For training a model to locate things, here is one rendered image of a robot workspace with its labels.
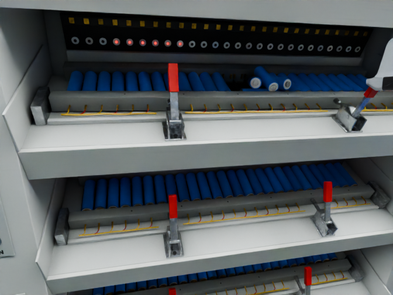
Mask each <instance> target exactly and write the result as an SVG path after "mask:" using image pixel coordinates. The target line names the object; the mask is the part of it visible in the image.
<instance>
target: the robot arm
mask: <svg viewBox="0 0 393 295"><path fill-rule="evenodd" d="M366 84H367V85H368V86H369V87H371V88H372V89H374V90H376V91H393V39H391V40H390V41H389V42H388V44H387V45H386V48H385V52H384V55H383V57H382V60H381V64H380V67H379V70H378V73H377V75H376V76H375V77H374V78H369V79H366Z"/></svg>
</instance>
